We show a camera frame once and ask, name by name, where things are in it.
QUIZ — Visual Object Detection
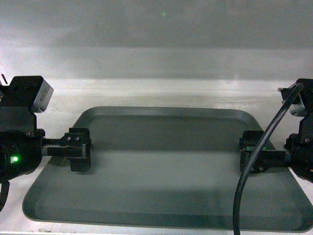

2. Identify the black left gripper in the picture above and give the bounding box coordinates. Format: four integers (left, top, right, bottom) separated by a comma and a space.
0, 76, 91, 183

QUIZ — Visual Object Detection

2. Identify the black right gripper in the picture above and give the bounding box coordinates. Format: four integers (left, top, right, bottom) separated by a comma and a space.
239, 78, 313, 182

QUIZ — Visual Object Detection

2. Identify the thick black cable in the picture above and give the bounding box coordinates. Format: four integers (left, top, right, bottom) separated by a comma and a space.
232, 82, 305, 235

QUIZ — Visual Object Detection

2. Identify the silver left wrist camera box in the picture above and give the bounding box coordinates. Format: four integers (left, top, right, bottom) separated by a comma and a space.
31, 79, 54, 113

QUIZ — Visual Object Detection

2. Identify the grey rectangular serving tray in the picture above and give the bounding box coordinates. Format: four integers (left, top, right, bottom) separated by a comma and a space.
22, 106, 313, 233

